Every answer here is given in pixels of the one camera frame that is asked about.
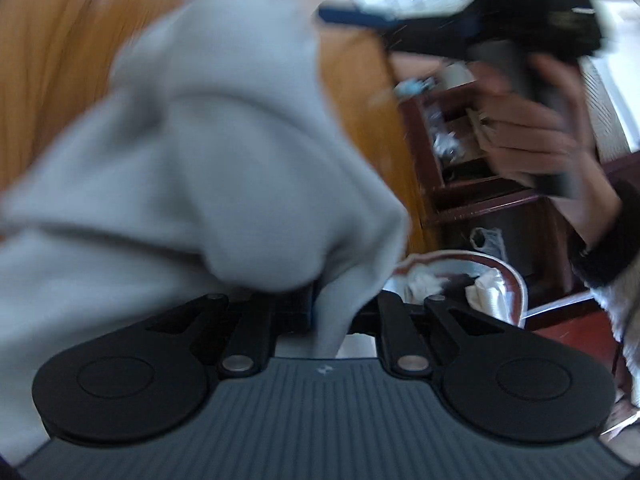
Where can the person's right hand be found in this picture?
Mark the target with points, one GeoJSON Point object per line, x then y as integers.
{"type": "Point", "coordinates": [540, 140]}

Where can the person's fluffy clothing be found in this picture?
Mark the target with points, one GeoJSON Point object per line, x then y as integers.
{"type": "Point", "coordinates": [625, 310]}

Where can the checkered rug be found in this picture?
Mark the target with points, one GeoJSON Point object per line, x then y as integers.
{"type": "Point", "coordinates": [435, 260]}

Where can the dark wooden desk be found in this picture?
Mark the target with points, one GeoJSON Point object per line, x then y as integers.
{"type": "Point", "coordinates": [500, 205]}

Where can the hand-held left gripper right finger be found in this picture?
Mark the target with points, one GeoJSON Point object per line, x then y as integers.
{"type": "Point", "coordinates": [365, 322]}

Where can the person's right forearm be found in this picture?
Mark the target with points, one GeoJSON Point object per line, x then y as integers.
{"type": "Point", "coordinates": [610, 245]}

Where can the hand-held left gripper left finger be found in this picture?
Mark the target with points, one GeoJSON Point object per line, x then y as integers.
{"type": "Point", "coordinates": [292, 317]}

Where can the light grey sweatshirt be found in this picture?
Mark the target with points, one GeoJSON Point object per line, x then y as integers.
{"type": "Point", "coordinates": [200, 160]}

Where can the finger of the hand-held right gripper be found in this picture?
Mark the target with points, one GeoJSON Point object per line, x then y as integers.
{"type": "Point", "coordinates": [360, 15]}

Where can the trash bin with plastic liner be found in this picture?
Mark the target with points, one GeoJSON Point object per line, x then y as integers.
{"type": "Point", "coordinates": [492, 240]}

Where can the small teal container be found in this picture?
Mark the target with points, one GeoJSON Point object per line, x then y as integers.
{"type": "Point", "coordinates": [415, 87]}

